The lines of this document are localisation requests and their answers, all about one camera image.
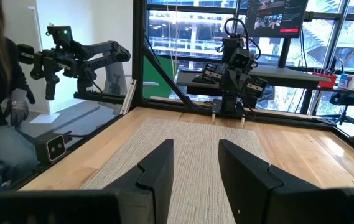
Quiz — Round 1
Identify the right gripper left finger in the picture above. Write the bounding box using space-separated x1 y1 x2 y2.
0 139 175 224

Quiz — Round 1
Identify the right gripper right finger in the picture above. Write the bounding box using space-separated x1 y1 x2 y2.
218 139 354 224

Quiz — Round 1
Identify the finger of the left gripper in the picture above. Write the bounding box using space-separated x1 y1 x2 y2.
221 70 236 91
235 73 248 94

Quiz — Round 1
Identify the green panel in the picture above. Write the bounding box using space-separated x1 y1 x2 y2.
142 55 179 100

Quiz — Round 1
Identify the black computer monitor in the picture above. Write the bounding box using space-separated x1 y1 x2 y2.
245 0 309 39

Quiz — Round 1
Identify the grey woven placemat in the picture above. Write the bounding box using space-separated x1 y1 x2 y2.
81 118 270 224

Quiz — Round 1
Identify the red box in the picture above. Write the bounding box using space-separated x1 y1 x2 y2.
312 72 338 90

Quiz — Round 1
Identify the light grey office chair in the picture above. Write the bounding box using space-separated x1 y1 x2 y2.
103 51 128 100

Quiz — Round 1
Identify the white blue box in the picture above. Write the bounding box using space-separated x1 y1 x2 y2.
337 73 354 91

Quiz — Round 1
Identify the dark office chair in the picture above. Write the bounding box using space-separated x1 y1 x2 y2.
312 91 354 136

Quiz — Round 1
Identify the person's grey gloved hand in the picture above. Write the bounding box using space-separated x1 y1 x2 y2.
8 88 30 128

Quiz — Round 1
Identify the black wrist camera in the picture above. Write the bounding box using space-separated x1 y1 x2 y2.
229 48 255 72

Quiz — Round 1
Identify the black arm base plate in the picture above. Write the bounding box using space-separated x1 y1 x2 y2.
210 98 249 121

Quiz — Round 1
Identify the white frame bracket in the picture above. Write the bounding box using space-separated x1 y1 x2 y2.
119 78 137 116

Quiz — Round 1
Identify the black table-level camera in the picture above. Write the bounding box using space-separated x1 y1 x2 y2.
34 132 72 165

